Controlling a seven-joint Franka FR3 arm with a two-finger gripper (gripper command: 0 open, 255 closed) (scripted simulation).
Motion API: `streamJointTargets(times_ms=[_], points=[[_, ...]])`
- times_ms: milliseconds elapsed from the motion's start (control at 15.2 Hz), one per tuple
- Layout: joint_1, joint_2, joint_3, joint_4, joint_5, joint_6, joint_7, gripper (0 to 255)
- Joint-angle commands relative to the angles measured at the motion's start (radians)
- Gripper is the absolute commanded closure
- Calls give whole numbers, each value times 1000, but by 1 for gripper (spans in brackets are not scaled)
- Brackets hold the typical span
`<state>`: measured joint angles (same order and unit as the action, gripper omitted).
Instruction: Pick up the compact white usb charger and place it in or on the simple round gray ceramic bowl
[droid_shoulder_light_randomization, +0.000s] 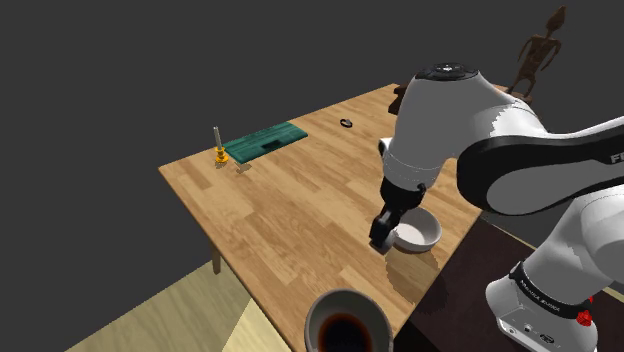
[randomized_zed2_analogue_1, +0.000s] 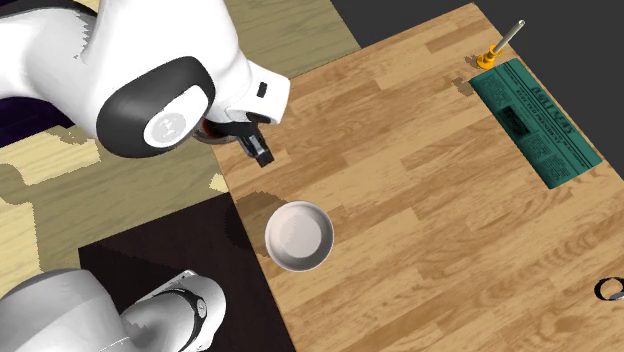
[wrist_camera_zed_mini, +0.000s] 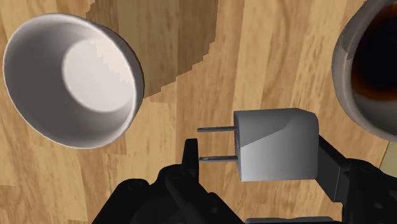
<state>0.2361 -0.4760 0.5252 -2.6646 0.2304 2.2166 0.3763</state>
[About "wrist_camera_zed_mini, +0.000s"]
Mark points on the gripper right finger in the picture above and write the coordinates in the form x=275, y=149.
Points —
x=356, y=183

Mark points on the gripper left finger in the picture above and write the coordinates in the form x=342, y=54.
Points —
x=173, y=198

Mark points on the white plug adapter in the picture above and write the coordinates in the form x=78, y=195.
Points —
x=276, y=145

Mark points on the white bowl with brown inside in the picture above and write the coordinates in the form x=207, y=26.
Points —
x=366, y=68

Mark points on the white empty bowl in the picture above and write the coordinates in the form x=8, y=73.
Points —
x=73, y=80

